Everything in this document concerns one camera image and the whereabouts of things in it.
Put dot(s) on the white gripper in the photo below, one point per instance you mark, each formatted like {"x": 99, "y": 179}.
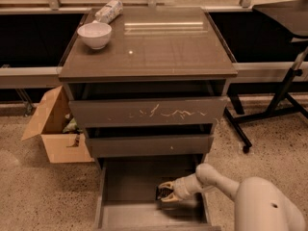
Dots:
{"x": 182, "y": 189}

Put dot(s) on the dark rxbar chocolate wrapper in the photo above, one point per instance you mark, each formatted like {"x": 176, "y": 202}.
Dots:
{"x": 162, "y": 193}

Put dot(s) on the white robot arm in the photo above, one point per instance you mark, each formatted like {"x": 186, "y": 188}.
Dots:
{"x": 258, "y": 204}

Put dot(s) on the grey bottom drawer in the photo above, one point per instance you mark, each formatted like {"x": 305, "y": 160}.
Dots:
{"x": 127, "y": 199}

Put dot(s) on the grey drawer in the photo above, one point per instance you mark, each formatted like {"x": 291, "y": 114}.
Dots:
{"x": 127, "y": 199}
{"x": 156, "y": 140}
{"x": 137, "y": 104}

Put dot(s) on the grey middle drawer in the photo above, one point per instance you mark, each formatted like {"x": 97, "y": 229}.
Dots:
{"x": 156, "y": 140}

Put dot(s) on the grey drawer cabinet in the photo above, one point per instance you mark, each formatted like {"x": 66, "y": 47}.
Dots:
{"x": 153, "y": 45}

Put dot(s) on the grey top drawer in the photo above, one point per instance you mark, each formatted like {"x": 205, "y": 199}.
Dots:
{"x": 137, "y": 104}

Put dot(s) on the cardboard box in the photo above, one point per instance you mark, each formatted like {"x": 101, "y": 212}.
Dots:
{"x": 48, "y": 122}

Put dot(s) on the green packet in box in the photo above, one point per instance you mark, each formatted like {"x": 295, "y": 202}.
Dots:
{"x": 71, "y": 125}

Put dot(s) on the white ceramic bowl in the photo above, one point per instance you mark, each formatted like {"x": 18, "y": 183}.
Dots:
{"x": 95, "y": 35}

